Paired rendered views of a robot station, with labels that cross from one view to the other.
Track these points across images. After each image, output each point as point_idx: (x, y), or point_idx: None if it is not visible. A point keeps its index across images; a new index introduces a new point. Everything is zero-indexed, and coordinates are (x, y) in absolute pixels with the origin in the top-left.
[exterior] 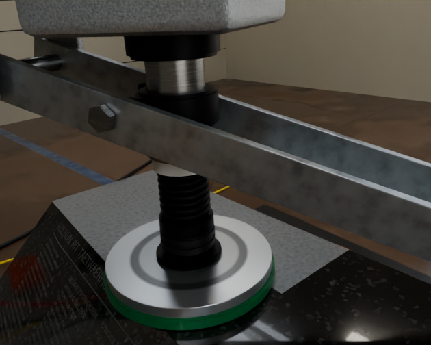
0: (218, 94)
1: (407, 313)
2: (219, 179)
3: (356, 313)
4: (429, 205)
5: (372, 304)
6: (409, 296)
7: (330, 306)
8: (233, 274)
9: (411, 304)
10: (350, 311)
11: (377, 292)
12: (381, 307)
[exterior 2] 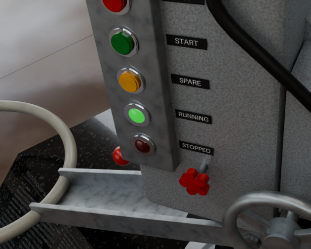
0: (203, 223)
1: (122, 234)
2: None
3: (145, 235)
4: (123, 171)
5: (135, 240)
6: (114, 244)
7: (157, 240)
8: (205, 244)
9: (116, 239)
10: (148, 236)
11: (128, 248)
12: (132, 238)
